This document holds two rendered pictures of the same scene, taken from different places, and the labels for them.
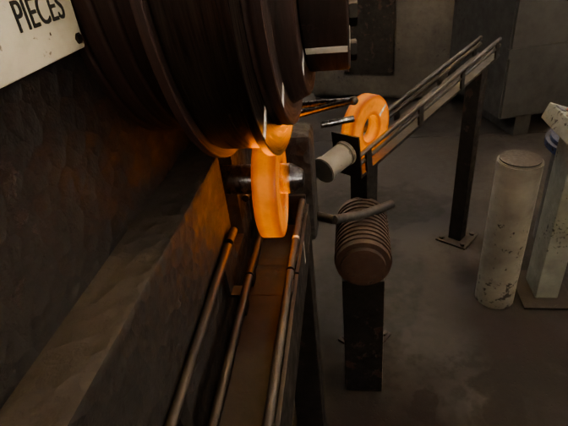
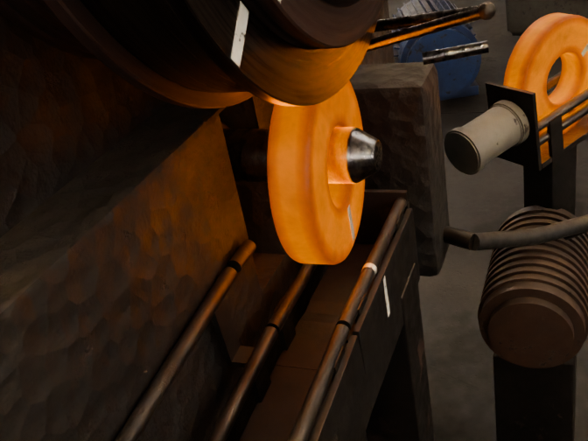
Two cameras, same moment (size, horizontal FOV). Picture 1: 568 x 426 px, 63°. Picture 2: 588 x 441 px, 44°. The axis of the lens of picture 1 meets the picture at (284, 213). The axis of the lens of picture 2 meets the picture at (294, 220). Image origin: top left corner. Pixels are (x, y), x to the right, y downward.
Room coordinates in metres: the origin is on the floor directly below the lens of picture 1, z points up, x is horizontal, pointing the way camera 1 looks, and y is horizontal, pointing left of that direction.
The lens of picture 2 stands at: (0.08, -0.10, 1.06)
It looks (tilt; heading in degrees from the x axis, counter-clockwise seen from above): 29 degrees down; 16
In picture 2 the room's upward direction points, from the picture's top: 11 degrees counter-clockwise
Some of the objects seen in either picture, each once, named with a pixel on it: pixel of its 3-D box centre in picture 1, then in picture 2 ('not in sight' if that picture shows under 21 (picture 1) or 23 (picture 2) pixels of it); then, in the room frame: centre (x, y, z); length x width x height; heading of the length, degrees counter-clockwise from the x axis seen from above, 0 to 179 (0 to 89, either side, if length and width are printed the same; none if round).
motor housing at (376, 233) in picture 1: (363, 301); (538, 396); (0.90, -0.18, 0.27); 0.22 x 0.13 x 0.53; 170
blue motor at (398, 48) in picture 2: not in sight; (430, 45); (2.89, 0.01, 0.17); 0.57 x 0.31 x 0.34; 10
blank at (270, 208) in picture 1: (271, 184); (321, 166); (0.60, 0.01, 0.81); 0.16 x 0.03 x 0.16; 172
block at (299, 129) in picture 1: (289, 183); (393, 172); (0.83, -0.02, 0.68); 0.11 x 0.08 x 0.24; 80
